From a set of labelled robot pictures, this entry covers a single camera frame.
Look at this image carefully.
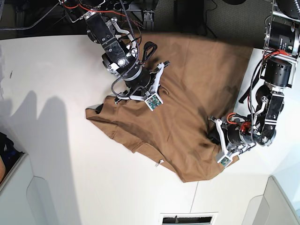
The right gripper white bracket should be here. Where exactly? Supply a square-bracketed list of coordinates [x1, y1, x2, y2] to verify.
[117, 60, 170, 102]

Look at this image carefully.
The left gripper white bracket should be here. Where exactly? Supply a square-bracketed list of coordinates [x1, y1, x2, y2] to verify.
[208, 116, 255, 159]

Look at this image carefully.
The brown t-shirt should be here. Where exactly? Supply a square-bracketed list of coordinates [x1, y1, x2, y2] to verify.
[86, 33, 253, 182]

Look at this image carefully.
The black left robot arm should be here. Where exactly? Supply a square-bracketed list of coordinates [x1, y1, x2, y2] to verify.
[209, 0, 300, 167]

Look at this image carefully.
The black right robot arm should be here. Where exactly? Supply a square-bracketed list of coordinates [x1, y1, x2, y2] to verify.
[60, 0, 170, 110]

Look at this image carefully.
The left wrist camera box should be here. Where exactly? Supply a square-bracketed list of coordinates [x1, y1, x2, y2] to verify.
[216, 151, 233, 168]

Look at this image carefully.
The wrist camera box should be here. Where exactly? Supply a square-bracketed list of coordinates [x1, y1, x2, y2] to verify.
[145, 93, 163, 111]
[216, 151, 233, 168]

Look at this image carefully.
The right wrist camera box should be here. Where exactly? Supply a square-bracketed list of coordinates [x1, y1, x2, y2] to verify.
[145, 93, 163, 111]

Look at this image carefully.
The aluminium frame post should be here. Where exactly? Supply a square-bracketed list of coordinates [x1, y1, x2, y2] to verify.
[142, 10, 155, 31]

